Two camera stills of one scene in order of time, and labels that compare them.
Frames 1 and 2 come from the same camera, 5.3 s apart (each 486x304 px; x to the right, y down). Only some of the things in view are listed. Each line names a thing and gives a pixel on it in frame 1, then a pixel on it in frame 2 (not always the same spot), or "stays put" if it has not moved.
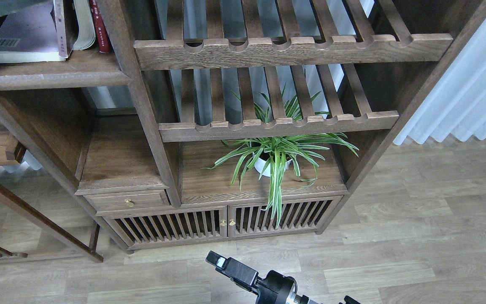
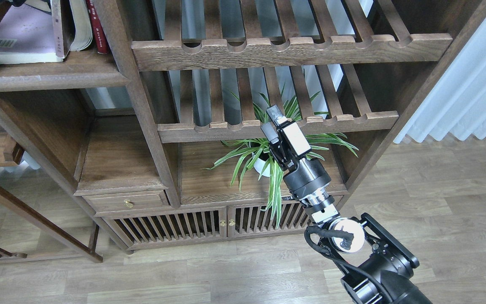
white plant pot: (263, 167) stays put
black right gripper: (274, 289) to (305, 177)
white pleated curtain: (474, 99) stays put
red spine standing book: (102, 37) stays put
